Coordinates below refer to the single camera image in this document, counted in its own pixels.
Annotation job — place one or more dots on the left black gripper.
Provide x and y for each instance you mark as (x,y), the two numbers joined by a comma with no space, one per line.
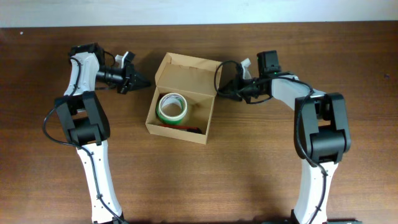
(130,78)

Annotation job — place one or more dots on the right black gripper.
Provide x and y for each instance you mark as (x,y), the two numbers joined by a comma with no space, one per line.
(240,94)

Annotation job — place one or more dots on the beige masking tape roll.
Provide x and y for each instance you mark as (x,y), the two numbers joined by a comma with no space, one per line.
(173,99)

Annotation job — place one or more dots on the green tape roll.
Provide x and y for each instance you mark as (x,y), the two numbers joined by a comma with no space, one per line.
(172,114)

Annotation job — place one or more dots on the cardboard box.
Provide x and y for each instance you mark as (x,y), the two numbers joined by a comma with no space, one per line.
(196,80)

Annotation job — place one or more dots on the orange utility knife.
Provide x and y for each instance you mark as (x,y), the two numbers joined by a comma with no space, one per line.
(183,128)

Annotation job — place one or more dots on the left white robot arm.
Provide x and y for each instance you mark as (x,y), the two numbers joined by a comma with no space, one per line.
(85,123)

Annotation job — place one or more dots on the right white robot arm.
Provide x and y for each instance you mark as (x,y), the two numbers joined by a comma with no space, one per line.
(321,130)

